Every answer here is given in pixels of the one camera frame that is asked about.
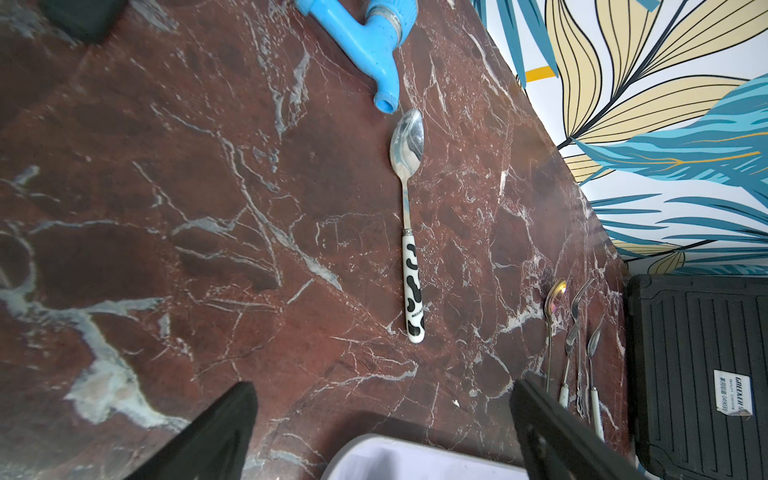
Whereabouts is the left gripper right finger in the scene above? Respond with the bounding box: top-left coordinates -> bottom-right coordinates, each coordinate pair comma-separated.
510,379 -> 642,480

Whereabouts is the cow pattern handle spoon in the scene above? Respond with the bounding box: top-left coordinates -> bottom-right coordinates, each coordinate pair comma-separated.
389,109 -> 425,344

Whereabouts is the iridescent spoon blue handle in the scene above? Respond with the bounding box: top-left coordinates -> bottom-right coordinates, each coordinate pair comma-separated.
544,278 -> 567,391

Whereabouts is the small hammer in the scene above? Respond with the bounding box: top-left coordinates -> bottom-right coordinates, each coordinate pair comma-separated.
38,0 -> 128,44

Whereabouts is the black tool case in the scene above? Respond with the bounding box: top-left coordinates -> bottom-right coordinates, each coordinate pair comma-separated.
627,274 -> 767,479

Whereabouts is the lavender placemat tray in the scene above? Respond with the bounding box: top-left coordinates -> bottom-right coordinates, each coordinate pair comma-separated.
322,434 -> 528,479

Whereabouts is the white handle fork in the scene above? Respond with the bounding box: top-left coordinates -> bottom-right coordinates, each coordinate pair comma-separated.
558,278 -> 594,409

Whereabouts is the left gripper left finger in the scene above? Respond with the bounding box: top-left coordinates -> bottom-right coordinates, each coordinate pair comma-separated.
129,382 -> 258,479

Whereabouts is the blue plastic faucet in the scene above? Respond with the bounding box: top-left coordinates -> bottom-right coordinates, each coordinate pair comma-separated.
296,0 -> 419,114

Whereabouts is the white handle steel spoon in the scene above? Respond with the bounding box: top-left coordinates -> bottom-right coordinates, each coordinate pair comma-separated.
587,317 -> 605,441

